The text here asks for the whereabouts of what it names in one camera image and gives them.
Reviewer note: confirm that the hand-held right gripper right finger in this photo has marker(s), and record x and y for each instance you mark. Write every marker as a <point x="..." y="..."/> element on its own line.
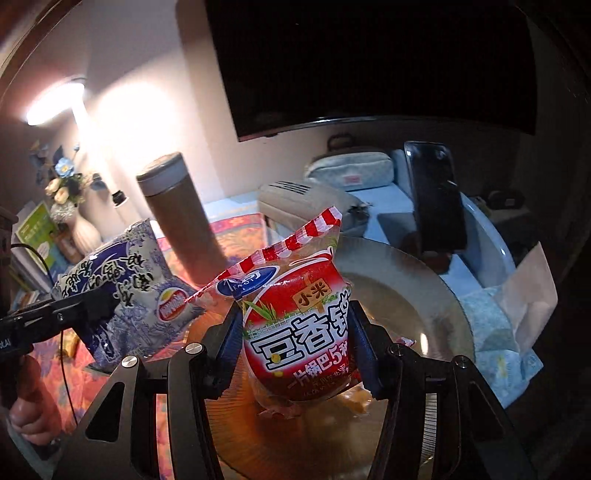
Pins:
<point x="364" y="355"/>

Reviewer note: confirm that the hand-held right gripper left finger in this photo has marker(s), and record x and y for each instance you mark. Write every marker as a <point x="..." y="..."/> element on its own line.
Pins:
<point x="233" y="344"/>

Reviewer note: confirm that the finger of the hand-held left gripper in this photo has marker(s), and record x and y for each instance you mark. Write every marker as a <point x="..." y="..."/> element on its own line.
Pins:
<point x="55" y="330"/>
<point x="69" y="304"/>

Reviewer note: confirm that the red snack packet striped edge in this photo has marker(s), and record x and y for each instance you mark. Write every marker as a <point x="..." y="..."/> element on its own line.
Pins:
<point x="295" y="323"/>

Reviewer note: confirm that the blue white patterned snack packet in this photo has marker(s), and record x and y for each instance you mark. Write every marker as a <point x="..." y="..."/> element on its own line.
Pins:
<point x="134" y="272"/>

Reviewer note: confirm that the person's left hand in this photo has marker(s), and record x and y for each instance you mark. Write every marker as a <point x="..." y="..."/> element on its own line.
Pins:
<point x="32" y="415"/>

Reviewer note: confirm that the green book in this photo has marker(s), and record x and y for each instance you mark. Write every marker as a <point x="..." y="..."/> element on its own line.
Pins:
<point x="37" y="226"/>

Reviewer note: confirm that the white ribbed vase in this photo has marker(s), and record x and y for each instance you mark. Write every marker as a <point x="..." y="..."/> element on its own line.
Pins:
<point x="85" y="235"/>

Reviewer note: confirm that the artificial flower bouquet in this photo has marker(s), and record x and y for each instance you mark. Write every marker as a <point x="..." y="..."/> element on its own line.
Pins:
<point x="64" y="180"/>

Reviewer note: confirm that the patterned tissue pack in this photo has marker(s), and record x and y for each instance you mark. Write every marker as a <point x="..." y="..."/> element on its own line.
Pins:
<point x="489" y="332"/>

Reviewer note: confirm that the beige thermos bottle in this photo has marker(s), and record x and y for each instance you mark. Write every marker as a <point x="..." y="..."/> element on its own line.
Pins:
<point x="180" y="212"/>

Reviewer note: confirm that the beige pencil case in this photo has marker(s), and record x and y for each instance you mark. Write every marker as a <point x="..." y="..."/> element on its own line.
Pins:
<point x="295" y="203"/>

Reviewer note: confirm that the black smartphone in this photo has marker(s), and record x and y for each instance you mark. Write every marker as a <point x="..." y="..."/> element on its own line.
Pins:
<point x="436" y="198"/>

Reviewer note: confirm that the white paper sheet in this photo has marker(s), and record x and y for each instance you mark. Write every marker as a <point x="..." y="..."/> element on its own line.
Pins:
<point x="531" y="295"/>

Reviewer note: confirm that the light floral pencil case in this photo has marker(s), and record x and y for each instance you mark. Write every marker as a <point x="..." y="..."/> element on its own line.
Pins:
<point x="346" y="170"/>

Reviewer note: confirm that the white desk lamp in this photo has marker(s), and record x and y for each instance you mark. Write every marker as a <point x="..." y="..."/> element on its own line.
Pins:
<point x="55" y="99"/>

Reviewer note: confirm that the black television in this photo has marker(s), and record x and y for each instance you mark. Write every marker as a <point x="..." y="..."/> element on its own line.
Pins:
<point x="369" y="64"/>

